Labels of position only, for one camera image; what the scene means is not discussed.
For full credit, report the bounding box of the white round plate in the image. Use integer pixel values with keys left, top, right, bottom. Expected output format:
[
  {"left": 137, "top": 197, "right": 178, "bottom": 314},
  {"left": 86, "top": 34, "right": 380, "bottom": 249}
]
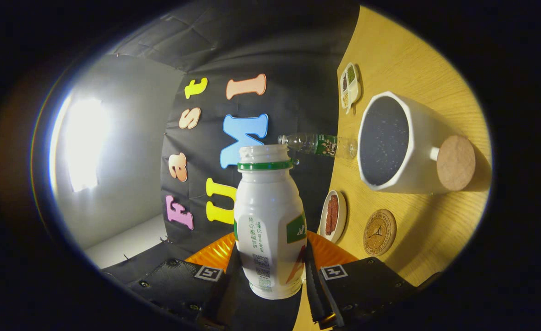
[{"left": 319, "top": 190, "right": 347, "bottom": 244}]

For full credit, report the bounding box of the red meat slice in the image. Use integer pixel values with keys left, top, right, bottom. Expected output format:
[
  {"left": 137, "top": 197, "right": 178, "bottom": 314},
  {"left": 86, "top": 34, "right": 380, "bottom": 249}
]
[
  {"left": 331, "top": 194, "right": 340, "bottom": 234},
  {"left": 325, "top": 195, "right": 334, "bottom": 236}
]

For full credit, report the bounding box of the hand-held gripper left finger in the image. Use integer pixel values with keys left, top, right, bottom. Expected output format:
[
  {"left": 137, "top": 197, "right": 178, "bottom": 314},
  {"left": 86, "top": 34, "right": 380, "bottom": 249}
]
[{"left": 103, "top": 232, "right": 241, "bottom": 329}]

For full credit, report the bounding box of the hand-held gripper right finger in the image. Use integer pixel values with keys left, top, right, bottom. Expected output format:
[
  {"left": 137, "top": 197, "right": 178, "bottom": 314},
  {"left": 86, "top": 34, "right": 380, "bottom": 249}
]
[{"left": 305, "top": 231, "right": 418, "bottom": 329}]

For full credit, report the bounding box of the black backdrop cloth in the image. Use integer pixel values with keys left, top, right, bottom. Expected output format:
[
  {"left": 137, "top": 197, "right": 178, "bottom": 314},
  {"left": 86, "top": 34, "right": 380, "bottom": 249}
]
[{"left": 103, "top": 0, "right": 360, "bottom": 331}]

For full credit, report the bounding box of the white cup cork handle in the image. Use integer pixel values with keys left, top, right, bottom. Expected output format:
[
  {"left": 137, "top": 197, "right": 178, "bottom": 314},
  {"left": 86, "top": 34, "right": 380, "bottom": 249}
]
[{"left": 357, "top": 91, "right": 476, "bottom": 194}]

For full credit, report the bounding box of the clear plastic water bottle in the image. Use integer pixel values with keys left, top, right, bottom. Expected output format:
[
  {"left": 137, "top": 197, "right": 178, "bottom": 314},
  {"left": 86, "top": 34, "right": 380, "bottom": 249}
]
[{"left": 278, "top": 133, "right": 358, "bottom": 159}]

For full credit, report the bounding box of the white divided bean tray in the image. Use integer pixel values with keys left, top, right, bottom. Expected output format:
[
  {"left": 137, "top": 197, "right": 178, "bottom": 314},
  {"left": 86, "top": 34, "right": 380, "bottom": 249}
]
[{"left": 340, "top": 63, "right": 362, "bottom": 114}]

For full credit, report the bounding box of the round cork coaster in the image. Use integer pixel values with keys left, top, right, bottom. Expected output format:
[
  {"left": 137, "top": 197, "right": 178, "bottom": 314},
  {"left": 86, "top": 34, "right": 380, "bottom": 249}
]
[{"left": 363, "top": 209, "right": 397, "bottom": 257}]

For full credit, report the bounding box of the wooden table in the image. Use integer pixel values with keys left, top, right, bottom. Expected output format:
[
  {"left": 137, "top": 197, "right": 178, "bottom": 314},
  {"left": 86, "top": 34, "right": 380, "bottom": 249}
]
[{"left": 293, "top": 6, "right": 492, "bottom": 331}]

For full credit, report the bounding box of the white juice bottle green collar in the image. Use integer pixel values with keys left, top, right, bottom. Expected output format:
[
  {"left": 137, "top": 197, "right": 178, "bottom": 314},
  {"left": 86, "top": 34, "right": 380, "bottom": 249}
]
[{"left": 233, "top": 144, "right": 308, "bottom": 300}]

